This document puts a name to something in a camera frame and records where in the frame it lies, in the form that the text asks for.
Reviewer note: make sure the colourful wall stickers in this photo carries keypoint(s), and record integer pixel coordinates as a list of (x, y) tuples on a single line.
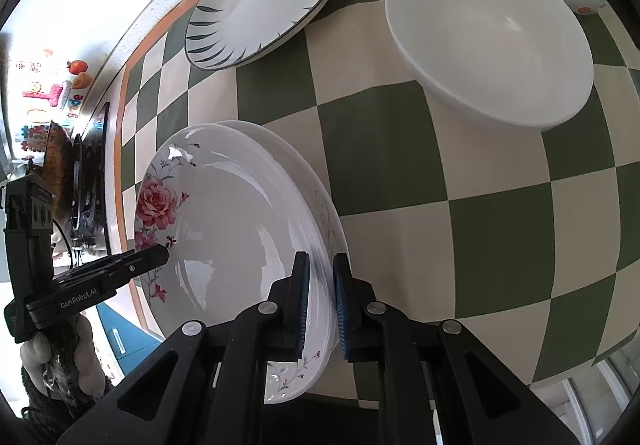
[(75, 70)]

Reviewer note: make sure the person's left forearm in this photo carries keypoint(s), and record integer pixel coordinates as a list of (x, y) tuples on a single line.
[(45, 420)]

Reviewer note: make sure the white plate with gold pattern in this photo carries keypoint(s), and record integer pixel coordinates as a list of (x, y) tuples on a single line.
[(300, 175)]

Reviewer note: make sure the blue cabinet door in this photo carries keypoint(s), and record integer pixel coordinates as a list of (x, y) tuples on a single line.
[(125, 330)]

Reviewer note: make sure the black gas stove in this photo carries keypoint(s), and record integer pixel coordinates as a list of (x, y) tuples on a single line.
[(92, 175)]

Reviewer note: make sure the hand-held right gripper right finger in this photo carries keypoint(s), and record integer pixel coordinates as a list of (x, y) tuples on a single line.
[(342, 312)]

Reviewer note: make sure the large white bowl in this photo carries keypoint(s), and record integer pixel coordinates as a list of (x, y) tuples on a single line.
[(490, 35)]

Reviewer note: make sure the white plate with pink roses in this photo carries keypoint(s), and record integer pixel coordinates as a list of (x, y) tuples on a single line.
[(225, 225)]

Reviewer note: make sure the metal wok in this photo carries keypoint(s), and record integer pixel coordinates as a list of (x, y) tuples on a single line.
[(57, 160)]

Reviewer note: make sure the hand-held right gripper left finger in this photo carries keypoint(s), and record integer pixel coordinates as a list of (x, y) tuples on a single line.
[(301, 310)]

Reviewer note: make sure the green and cream checkered mat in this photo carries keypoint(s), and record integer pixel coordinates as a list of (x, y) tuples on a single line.
[(380, 125)]

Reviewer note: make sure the person's left hand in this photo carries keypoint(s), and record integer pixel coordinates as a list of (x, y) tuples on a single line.
[(85, 360)]

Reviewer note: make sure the white plate with blue leaves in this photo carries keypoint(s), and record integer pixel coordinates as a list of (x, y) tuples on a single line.
[(260, 5)]

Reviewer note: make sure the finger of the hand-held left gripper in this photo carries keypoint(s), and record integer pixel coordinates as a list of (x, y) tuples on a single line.
[(140, 264)]

